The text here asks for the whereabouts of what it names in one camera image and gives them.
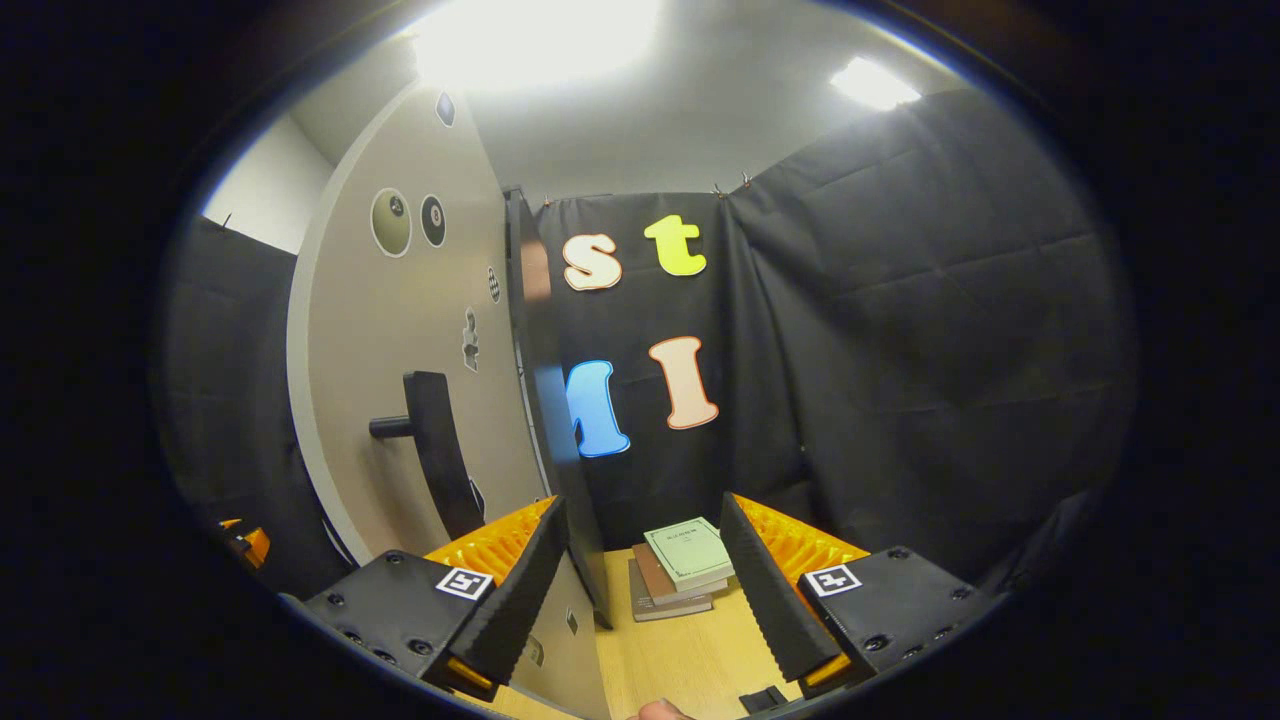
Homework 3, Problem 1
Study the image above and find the brown book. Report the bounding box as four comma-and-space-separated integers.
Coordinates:
632, 543, 729, 606

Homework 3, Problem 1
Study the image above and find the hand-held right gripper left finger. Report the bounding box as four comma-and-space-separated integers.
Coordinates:
303, 495, 571, 703

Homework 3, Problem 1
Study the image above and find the grey book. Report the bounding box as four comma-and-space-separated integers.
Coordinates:
628, 560, 714, 623

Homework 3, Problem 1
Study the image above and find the ceiling light panel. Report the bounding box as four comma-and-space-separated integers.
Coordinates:
415, 0, 661, 93
830, 57, 921, 111

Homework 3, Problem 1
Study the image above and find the white cabinet door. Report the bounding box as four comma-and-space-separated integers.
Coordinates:
287, 80, 613, 720

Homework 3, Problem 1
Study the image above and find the green book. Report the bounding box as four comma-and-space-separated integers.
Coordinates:
642, 516, 736, 593

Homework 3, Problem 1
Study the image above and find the black backdrop cloth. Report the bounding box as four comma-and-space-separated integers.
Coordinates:
160, 88, 1141, 601

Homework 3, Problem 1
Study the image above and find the black cabinet door handle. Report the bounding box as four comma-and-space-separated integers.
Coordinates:
368, 370, 486, 541

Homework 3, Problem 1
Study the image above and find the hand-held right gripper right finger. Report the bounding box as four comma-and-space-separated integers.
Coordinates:
720, 490, 991, 701

